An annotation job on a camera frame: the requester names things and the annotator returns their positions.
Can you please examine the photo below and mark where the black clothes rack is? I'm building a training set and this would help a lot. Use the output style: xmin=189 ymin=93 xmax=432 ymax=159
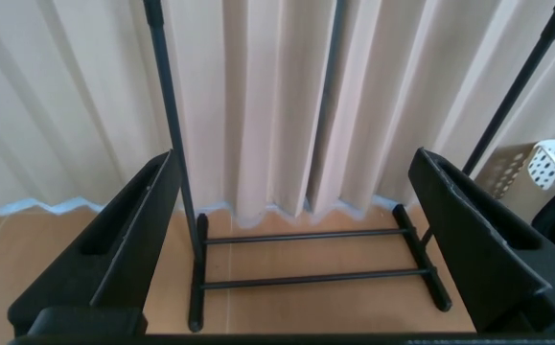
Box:
xmin=142 ymin=0 xmax=555 ymax=334

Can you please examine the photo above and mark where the beige curtain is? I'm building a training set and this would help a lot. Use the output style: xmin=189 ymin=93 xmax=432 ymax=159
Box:
xmin=0 ymin=0 xmax=555 ymax=229

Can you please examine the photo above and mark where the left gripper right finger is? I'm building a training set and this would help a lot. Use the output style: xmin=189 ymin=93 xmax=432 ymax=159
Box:
xmin=407 ymin=147 xmax=555 ymax=334

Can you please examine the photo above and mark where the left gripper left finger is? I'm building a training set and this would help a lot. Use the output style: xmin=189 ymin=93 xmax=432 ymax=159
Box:
xmin=7 ymin=149 xmax=183 ymax=336

